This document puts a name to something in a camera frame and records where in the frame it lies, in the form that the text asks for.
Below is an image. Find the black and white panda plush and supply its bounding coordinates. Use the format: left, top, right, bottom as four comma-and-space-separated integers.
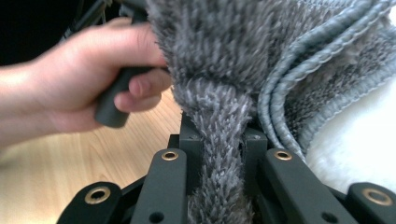
305, 74, 396, 194

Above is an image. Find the left hand-held gripper black cable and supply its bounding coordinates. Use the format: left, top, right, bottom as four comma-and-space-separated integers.
64, 0, 116, 41

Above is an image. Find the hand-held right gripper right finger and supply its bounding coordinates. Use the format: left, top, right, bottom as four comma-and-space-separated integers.
242, 126, 269, 198

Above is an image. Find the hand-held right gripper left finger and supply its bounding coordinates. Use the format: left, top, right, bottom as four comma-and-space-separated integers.
167, 112, 204, 195

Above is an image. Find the grey fluffy cloth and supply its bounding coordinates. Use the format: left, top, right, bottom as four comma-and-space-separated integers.
145, 0, 396, 224

